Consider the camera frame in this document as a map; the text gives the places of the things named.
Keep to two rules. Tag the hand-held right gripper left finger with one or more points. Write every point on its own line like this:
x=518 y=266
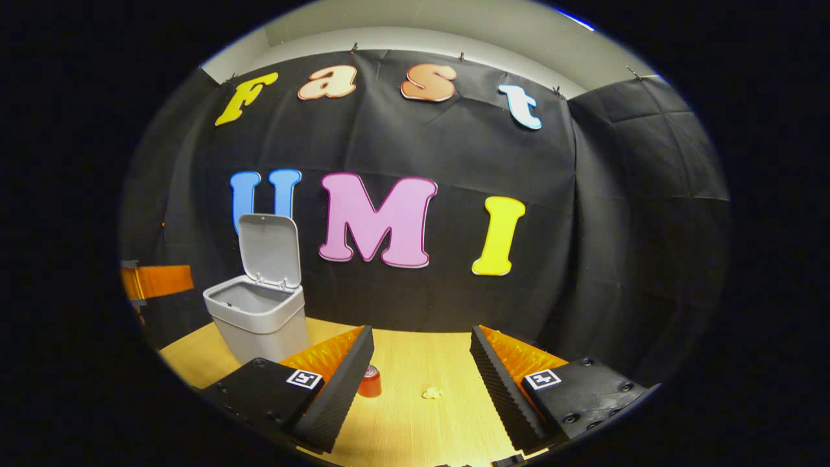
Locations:
x=337 y=389

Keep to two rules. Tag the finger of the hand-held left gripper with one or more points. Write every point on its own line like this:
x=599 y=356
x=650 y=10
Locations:
x=162 y=280

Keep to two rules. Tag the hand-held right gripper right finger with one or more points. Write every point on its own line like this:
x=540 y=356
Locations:
x=502 y=389

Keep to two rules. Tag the red pop can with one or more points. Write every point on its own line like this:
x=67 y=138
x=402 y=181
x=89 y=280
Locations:
x=371 y=386

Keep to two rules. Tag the yellow paper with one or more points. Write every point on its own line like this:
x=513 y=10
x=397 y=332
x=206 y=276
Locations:
x=432 y=393

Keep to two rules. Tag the white desktop garbage bin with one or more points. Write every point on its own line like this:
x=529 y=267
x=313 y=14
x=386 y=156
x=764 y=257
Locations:
x=262 y=324

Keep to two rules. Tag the wooden desktop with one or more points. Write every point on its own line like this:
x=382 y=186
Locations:
x=415 y=363

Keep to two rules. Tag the black backdrop cloth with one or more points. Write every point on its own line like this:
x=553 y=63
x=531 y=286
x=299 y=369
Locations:
x=415 y=143

